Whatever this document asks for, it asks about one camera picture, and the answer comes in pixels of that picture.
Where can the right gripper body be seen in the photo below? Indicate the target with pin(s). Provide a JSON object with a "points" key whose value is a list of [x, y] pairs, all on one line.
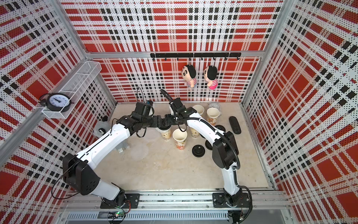
{"points": [[172, 120]]}

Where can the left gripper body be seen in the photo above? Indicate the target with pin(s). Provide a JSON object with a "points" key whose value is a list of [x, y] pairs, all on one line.
{"points": [[151, 122]]}

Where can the translucent leak-proof paper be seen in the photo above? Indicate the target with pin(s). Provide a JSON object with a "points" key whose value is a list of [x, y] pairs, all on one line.
{"points": [[162, 131]]}

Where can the black cup lid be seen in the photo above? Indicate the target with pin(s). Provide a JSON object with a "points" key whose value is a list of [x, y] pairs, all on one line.
{"points": [[165, 127]]}

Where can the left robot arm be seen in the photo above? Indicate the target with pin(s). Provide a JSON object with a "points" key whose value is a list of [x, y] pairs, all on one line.
{"points": [[78, 170]]}

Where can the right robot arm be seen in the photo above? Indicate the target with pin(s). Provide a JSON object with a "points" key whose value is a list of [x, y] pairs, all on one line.
{"points": [[224, 148]]}

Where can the back left paper cup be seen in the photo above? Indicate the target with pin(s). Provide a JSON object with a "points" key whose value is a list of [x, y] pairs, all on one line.
{"points": [[200, 109]]}

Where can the back right paper cup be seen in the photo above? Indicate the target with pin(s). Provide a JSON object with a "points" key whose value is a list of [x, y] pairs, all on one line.
{"points": [[212, 115]]}

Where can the small white clock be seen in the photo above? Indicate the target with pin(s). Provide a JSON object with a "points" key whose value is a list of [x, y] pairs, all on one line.
{"points": [[215, 105]]}

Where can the black lid front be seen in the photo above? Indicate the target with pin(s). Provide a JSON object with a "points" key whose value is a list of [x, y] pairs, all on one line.
{"points": [[198, 151]]}

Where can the black lid back right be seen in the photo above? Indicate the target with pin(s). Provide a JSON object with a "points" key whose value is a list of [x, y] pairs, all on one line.
{"points": [[220, 127]]}

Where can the plush doll blue striped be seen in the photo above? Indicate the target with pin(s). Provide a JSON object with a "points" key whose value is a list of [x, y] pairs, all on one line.
{"points": [[189, 75]]}

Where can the black lid middle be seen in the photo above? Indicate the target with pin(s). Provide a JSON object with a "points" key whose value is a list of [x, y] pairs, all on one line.
{"points": [[208, 145]]}

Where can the grey plush toy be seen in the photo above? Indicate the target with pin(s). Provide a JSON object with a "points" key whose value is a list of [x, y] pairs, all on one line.
{"points": [[101, 127]]}

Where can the plush doll pink striped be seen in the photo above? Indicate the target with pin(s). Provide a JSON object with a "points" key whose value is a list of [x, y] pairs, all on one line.
{"points": [[210, 76]]}

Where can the black remote control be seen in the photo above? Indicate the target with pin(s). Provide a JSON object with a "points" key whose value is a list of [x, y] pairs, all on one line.
{"points": [[233, 121]]}

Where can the black round alarm clock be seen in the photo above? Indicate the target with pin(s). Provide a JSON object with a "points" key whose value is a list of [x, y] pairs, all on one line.
{"points": [[56, 102]]}

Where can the black hook rail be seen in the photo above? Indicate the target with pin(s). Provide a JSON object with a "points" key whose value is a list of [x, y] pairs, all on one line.
{"points": [[196, 55]]}

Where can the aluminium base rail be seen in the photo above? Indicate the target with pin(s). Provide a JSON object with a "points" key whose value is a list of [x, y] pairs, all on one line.
{"points": [[181, 206]]}

